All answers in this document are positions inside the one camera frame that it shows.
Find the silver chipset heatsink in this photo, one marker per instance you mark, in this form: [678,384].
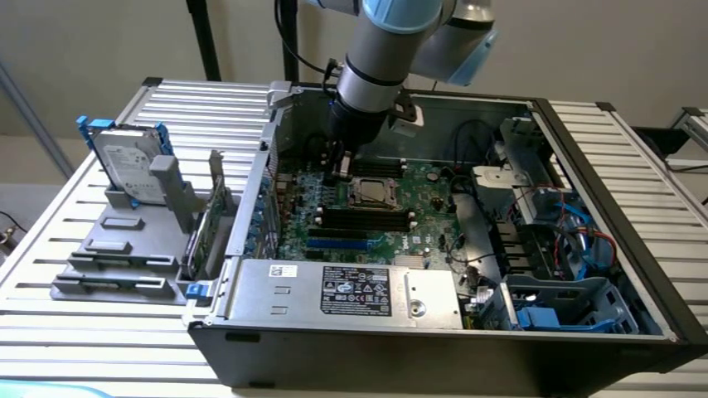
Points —
[411,261]

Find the grey parts rack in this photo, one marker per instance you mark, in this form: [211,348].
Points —
[133,248]

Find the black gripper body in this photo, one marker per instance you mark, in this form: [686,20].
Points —
[357,126]

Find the black box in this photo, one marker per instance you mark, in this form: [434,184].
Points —
[661,141]

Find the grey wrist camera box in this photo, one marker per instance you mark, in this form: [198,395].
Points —
[409,118]

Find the black stand pole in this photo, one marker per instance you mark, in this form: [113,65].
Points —
[290,62]
[205,37]

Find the silver CPU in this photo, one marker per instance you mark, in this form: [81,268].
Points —
[374,190]

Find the green graphics card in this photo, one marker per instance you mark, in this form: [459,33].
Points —
[207,232]

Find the hard drive in blue bracket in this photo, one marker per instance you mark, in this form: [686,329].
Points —
[166,141]

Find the black RAM slot bank short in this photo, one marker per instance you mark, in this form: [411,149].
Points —
[382,168]

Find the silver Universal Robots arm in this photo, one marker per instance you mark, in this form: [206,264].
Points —
[382,49]

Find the black expansion slot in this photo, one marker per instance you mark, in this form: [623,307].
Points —
[335,233]

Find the silver power supply unit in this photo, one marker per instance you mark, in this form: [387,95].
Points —
[310,298]

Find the CPU socket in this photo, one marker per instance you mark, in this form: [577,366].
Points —
[377,205]

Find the blue case latch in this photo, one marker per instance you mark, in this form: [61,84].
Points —
[198,289]

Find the grey front drive cage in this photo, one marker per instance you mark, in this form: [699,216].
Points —
[581,302]

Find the black RAM slot bank long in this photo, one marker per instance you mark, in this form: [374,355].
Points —
[366,219]

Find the grey case side latch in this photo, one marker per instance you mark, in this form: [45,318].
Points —
[283,94]

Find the silver socket cover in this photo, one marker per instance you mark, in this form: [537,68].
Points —
[347,168]

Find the aluminium frame profile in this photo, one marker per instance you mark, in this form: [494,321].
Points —
[30,116]

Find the aluminium slat side table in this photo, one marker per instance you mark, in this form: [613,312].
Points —
[691,128]

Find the green motherboard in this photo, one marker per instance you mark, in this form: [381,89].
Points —
[421,199]

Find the metal disk bay cage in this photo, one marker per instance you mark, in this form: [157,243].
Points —
[518,166]

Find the blue expansion slot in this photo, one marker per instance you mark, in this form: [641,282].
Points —
[335,244]

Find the silver hard disk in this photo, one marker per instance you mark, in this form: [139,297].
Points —
[130,166]

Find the black open PC case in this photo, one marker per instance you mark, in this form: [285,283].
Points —
[421,356]

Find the round coin battery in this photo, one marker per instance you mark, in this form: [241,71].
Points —
[434,174]

